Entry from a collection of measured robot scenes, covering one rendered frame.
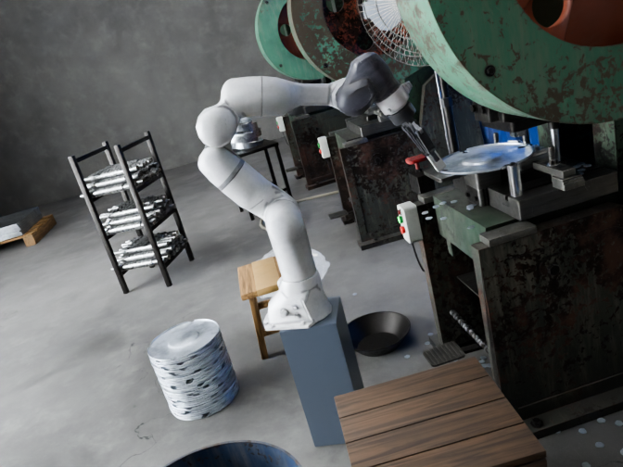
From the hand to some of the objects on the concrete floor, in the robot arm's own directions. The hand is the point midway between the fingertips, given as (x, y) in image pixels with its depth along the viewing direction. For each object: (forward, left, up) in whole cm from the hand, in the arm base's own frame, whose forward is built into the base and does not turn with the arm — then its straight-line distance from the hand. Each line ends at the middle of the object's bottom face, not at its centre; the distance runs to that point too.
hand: (436, 160), depth 166 cm
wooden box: (-16, -58, -82) cm, 101 cm away
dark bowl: (-35, +35, -82) cm, 96 cm away
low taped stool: (-81, +55, -82) cm, 128 cm away
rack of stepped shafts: (-189, +162, -82) cm, 262 cm away
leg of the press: (+48, -13, -82) cm, 96 cm away
